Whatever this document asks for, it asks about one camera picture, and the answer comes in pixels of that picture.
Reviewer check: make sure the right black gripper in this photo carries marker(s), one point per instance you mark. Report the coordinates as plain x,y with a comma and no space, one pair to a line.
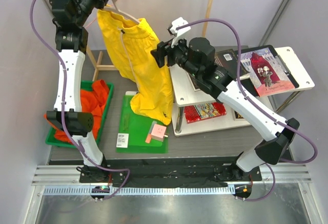
162,50

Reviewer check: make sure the white wooden hanger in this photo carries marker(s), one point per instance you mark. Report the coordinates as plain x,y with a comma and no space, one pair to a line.
114,8

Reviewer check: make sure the yellow shorts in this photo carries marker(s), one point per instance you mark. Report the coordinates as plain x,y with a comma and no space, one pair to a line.
129,47

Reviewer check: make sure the orange shorts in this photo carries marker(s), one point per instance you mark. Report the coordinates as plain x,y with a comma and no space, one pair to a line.
94,101

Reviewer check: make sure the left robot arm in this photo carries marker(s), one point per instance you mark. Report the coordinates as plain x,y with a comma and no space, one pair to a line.
71,39

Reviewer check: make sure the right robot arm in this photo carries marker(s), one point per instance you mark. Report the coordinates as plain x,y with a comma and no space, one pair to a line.
276,131

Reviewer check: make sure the wooden clothes rack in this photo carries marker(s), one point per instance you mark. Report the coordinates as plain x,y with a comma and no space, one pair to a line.
97,62

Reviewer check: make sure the red treehouse book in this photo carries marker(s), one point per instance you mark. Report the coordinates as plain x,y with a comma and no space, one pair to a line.
203,111

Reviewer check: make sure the white two-tier shelf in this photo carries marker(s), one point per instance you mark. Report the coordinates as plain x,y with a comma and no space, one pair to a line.
186,96

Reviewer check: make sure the black hardcover book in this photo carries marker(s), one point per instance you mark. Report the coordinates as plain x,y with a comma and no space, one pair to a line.
228,57

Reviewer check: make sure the green clipboard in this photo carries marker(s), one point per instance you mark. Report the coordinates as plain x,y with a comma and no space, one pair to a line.
134,129

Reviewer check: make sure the pink cube power adapter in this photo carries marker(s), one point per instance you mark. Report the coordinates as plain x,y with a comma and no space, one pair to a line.
159,132

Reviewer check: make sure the orange blue highlighter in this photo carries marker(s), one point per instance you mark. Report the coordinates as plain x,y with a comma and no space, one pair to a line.
148,138

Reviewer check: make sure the black yellow treehouse book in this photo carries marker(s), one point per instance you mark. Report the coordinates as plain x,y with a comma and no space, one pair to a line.
237,116

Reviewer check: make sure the illustrated red castle book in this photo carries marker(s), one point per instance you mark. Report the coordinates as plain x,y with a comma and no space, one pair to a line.
269,72

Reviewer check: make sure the green plastic tray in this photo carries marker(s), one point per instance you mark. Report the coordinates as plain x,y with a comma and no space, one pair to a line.
105,111

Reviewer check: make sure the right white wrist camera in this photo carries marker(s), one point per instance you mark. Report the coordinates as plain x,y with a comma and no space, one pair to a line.
178,29

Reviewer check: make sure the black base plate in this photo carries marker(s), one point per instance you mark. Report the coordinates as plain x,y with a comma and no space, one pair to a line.
169,172

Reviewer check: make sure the aluminium rail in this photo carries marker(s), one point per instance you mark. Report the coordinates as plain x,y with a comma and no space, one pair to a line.
65,180

